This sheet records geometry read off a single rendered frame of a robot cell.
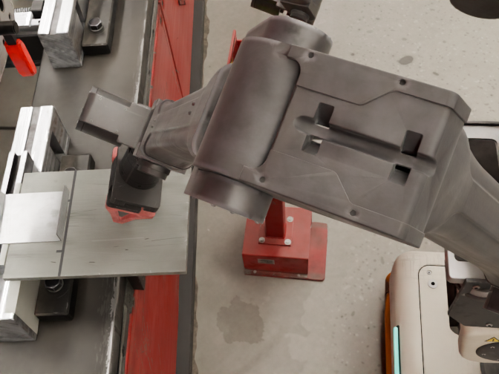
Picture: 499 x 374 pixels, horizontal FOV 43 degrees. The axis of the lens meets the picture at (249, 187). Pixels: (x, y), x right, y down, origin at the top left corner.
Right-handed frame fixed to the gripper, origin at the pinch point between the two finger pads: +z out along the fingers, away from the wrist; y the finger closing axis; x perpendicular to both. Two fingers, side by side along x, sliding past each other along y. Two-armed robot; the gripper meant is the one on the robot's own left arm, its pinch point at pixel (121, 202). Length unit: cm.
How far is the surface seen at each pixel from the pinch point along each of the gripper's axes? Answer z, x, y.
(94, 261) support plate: 4.2, -1.8, 7.9
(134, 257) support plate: 1.5, 3.1, 7.4
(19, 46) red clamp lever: -11.0, -18.5, -13.6
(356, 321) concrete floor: 68, 88, -20
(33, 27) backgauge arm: 29, -18, -56
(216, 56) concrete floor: 88, 48, -128
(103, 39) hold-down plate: 15.6, -4.4, -45.8
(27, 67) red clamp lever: -7.8, -17.0, -13.3
